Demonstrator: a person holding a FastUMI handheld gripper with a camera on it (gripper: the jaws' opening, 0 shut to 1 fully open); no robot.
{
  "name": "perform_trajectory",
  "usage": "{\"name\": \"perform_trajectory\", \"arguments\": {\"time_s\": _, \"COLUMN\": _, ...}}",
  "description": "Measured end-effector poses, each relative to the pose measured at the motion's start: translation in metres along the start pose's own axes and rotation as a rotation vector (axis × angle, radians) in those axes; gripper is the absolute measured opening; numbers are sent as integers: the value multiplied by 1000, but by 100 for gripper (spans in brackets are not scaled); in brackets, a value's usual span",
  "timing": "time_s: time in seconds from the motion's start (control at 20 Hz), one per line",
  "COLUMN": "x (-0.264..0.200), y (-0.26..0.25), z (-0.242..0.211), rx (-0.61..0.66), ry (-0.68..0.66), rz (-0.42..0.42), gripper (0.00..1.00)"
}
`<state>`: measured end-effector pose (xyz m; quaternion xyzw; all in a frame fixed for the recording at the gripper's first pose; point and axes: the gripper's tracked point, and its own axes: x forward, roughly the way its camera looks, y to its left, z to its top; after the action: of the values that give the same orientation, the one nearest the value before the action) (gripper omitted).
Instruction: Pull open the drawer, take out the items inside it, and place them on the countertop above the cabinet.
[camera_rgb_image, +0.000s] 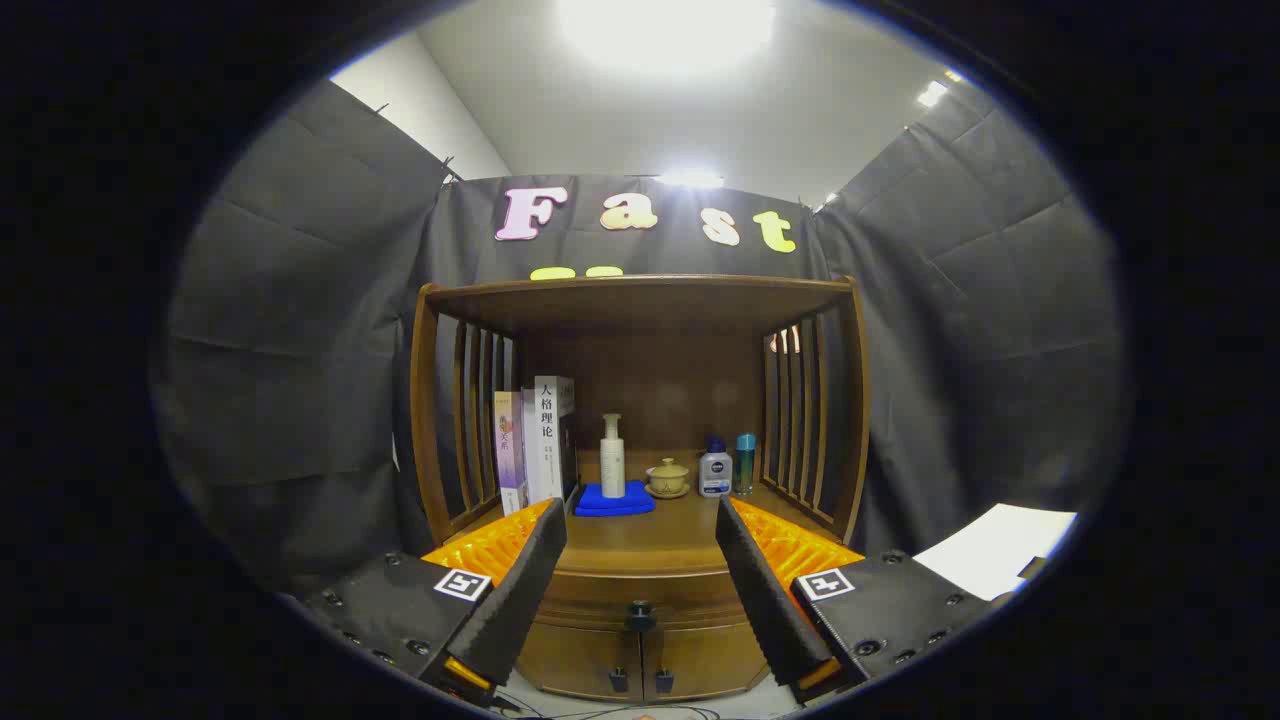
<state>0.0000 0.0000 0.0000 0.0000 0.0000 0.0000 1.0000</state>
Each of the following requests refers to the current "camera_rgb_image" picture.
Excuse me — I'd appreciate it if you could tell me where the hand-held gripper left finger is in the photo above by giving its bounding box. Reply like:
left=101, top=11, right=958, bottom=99
left=300, top=497, right=568, bottom=701

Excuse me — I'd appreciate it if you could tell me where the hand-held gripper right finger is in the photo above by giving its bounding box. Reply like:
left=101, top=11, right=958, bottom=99
left=715, top=497, right=1001, bottom=704

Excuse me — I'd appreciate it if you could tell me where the brown wooden drawer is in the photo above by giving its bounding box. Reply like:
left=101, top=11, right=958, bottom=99
left=538, top=568, right=749, bottom=636

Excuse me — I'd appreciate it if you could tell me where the wooden cabinet door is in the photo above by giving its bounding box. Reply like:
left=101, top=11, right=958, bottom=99
left=515, top=622, right=643, bottom=701
left=642, top=620, right=771, bottom=701

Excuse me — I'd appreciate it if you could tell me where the wooden countertop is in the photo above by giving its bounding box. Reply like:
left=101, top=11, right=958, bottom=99
left=455, top=485, right=841, bottom=579

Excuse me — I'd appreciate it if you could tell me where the brown wooden cabinet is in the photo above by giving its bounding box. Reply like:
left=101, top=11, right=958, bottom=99
left=410, top=275, right=871, bottom=701

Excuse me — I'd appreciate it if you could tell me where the white blue-capped lotion bottle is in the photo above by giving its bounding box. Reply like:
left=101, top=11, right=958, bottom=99
left=699, top=436, right=734, bottom=498

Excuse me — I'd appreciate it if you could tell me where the blue folded cloth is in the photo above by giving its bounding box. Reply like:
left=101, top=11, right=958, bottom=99
left=574, top=481, right=657, bottom=518

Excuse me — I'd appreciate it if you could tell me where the thin white book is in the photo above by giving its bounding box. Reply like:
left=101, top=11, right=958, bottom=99
left=521, top=388, right=538, bottom=506

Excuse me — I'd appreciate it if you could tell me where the purple book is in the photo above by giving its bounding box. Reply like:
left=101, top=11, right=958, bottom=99
left=494, top=392, right=528, bottom=516

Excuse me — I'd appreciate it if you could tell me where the yellow lidded teacup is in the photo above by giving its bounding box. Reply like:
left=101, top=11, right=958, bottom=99
left=645, top=458, right=691, bottom=499

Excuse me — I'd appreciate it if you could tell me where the thick white book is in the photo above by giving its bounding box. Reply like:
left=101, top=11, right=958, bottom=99
left=533, top=376, right=578, bottom=504

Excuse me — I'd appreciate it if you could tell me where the white pump bottle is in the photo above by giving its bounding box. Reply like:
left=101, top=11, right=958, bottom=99
left=600, top=414, right=627, bottom=499

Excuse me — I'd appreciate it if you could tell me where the large ceiling light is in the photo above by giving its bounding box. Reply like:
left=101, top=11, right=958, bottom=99
left=555, top=0, right=779, bottom=76

